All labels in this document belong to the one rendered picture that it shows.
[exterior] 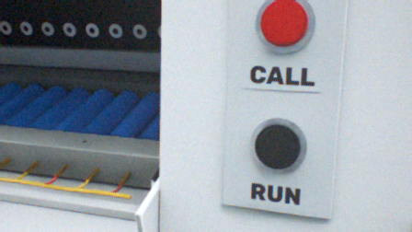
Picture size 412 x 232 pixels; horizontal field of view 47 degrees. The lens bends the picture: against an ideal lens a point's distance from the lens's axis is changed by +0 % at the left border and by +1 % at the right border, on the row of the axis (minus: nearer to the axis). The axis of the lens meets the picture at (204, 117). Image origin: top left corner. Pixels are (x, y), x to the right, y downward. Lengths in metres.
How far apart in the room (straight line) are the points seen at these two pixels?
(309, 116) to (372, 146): 0.02
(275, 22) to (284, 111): 0.03
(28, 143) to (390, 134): 0.21
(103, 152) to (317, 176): 0.14
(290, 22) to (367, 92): 0.04
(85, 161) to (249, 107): 0.14
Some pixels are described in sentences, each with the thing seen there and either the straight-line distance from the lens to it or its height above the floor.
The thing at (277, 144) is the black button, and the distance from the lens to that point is 0.17.
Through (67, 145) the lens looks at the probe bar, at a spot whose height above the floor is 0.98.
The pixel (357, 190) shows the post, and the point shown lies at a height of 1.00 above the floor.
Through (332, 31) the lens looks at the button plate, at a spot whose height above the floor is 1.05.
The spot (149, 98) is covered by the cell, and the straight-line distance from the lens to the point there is 0.34.
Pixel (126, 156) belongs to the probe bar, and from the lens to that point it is 0.27.
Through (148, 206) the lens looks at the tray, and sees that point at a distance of 0.19.
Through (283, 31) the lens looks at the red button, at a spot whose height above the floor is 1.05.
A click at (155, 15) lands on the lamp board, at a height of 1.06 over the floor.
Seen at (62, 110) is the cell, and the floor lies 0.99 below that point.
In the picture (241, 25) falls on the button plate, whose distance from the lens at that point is 0.17.
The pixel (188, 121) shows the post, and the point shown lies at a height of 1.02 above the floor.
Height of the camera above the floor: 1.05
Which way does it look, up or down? 10 degrees down
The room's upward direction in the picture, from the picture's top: 2 degrees clockwise
